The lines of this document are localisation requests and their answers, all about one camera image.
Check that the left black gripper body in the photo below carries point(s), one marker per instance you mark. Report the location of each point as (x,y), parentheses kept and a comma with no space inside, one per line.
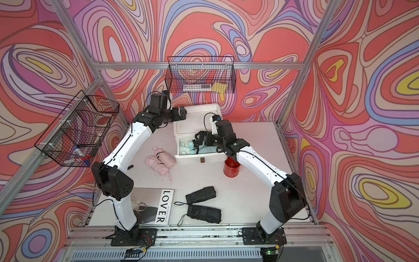
(170,115)

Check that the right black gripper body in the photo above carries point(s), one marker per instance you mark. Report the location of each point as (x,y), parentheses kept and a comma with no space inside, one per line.
(220,141)

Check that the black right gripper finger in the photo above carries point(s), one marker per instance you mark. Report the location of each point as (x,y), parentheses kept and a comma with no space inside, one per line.
(197,142)
(203,139)

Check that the mint green umbrella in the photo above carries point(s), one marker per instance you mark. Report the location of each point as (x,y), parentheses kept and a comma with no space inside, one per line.
(187,148)
(206,150)

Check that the white three-drawer cabinet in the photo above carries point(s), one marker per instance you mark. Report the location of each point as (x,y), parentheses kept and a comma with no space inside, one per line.
(198,119)

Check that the black umbrella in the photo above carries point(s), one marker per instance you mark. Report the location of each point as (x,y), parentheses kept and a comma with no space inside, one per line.
(202,213)
(201,195)

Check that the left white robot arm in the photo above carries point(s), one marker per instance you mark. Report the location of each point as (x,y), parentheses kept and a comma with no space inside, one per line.
(111,174)

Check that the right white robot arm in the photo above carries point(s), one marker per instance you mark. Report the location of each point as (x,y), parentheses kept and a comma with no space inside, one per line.
(286,197)

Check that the pink folded umbrella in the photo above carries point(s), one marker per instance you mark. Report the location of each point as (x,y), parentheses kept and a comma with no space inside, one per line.
(155,164)
(164,157)

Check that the red metal cup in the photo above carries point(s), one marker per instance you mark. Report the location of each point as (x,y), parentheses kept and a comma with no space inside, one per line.
(231,168)

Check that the clear box in basket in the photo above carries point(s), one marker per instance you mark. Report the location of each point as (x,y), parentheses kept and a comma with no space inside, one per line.
(197,88)

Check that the red marker in basket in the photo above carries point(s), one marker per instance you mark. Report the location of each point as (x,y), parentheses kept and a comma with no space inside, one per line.
(86,160)

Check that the LOVER magazine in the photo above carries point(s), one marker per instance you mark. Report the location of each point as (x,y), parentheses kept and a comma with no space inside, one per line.
(152,206)

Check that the blue marker in basket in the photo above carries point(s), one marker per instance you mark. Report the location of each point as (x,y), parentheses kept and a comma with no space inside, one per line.
(78,151)

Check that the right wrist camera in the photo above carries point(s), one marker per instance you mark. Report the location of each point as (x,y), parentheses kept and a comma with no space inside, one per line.
(214,119)

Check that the black wire basket back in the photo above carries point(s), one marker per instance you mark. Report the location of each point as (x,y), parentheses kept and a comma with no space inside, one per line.
(219,71)

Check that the black wire basket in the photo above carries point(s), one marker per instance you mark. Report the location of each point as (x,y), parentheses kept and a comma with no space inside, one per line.
(87,120)
(219,71)

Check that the black wire basket left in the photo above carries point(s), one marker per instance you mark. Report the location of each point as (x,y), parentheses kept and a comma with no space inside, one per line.
(87,120)

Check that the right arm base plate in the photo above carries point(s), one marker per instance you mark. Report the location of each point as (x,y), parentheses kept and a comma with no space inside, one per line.
(254,236)

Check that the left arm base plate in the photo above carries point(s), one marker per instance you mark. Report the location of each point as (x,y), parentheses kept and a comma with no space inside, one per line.
(135,237)

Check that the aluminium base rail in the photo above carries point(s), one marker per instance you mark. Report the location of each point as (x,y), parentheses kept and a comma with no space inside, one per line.
(299,242)

